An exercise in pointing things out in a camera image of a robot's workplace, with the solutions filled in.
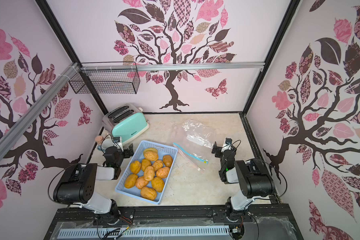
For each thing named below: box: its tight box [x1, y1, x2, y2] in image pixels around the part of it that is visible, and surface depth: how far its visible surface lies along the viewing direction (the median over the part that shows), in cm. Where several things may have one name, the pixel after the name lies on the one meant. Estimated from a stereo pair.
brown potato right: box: [162, 154, 173, 168], surface depth 90 cm
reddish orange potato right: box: [156, 166, 170, 179], surface depth 85 cm
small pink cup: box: [95, 135, 103, 146], surface depth 94 cm
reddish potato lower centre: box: [135, 176, 149, 189], surface depth 81 cm
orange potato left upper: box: [130, 160, 142, 174], surface depth 85 cm
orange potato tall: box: [143, 165, 155, 181], surface depth 81 cm
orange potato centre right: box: [152, 160, 164, 172], surface depth 89 cm
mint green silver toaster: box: [102, 104, 150, 146], surface depth 97 cm
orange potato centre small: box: [141, 158, 152, 172], surface depth 89 cm
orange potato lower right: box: [151, 176, 165, 193], surface depth 81 cm
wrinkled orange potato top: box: [143, 150, 159, 162], surface depth 89 cm
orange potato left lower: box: [124, 174, 139, 189], surface depth 83 cm
